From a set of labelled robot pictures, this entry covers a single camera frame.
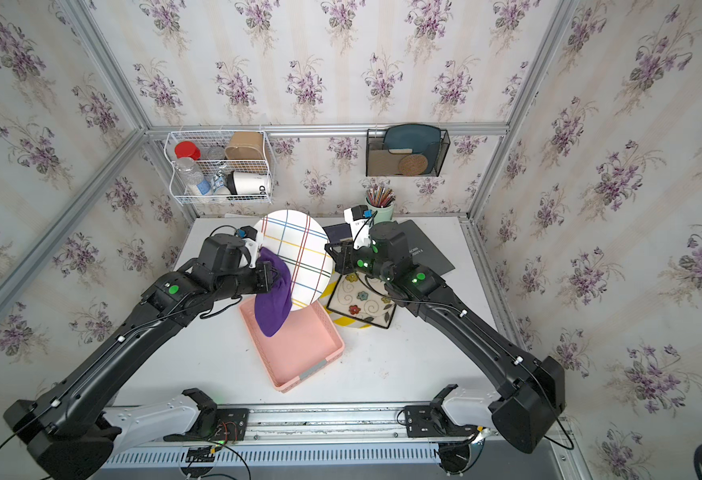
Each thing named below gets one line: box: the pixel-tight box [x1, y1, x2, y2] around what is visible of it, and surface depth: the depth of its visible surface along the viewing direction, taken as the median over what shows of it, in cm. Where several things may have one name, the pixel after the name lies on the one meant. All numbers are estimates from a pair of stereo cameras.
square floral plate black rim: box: [326, 273, 397, 329], surface depth 95 cm
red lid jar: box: [174, 141, 201, 161], surface depth 94 cm
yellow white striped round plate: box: [317, 267, 374, 330], surface depth 91 cm
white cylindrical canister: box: [226, 170, 272, 195], surface depth 95 cm
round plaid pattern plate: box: [253, 209, 334, 311], surface depth 73 cm
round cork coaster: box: [398, 154, 429, 176], surface depth 100 cm
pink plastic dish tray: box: [239, 298, 345, 393], surface depth 87 cm
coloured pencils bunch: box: [366, 184, 396, 208], surface depth 110 cm
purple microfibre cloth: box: [254, 246, 293, 337], surface depth 72 cm
